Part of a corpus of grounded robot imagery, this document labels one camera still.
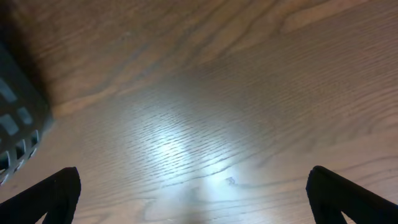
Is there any grey plastic basket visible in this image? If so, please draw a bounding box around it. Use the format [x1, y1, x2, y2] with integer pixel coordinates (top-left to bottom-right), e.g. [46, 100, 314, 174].
[1, 45, 52, 185]

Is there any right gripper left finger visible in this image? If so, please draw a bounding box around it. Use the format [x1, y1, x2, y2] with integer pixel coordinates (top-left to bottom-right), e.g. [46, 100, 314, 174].
[1, 167, 81, 224]

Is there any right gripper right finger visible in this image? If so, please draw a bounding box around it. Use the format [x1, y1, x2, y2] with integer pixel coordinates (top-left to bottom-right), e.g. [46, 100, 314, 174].
[306, 166, 397, 224]

